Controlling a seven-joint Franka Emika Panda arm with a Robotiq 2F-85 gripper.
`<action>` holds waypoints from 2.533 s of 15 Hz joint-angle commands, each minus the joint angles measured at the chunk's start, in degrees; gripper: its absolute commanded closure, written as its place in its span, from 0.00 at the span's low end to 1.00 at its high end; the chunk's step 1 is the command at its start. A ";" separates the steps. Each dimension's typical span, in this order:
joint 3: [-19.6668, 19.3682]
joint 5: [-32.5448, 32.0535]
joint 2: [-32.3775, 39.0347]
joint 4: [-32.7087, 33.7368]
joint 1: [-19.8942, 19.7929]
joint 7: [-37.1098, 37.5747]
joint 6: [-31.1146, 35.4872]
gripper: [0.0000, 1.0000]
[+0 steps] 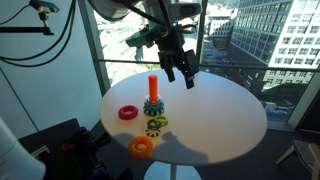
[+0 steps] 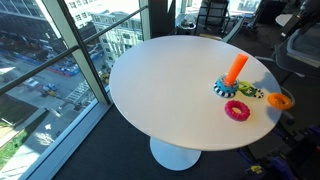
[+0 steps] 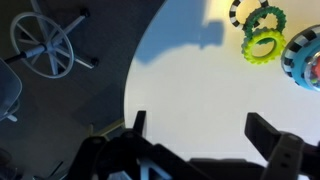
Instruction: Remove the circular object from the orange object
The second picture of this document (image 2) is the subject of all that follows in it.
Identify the blue toy ring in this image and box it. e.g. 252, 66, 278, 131
214, 75, 240, 94

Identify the black background chair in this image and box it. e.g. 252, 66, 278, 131
194, 0, 231, 38

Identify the dark window handrail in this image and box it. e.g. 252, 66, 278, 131
0, 4, 149, 96

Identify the yellow black small tool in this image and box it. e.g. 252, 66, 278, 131
249, 164, 264, 175

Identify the small white round table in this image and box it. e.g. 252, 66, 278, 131
274, 13, 294, 28

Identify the purple clamp tool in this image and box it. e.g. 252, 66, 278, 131
269, 155, 298, 180

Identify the grey plastic chair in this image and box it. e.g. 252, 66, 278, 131
272, 21, 320, 80

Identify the white table pedestal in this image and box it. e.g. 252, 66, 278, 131
149, 136, 203, 172

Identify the pink toy ring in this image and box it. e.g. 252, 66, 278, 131
224, 99, 251, 122

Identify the clear dome toy ring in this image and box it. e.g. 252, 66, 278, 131
223, 78, 240, 89

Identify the light green toy ring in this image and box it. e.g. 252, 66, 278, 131
237, 80, 253, 93

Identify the orange post with striped base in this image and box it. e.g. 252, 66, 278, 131
213, 53, 250, 99

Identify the dark green toy ring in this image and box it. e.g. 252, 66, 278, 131
241, 85, 258, 98

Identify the small black-white striped ring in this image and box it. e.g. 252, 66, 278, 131
253, 88, 265, 100

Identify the orange toy ring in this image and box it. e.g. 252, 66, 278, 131
267, 92, 294, 111

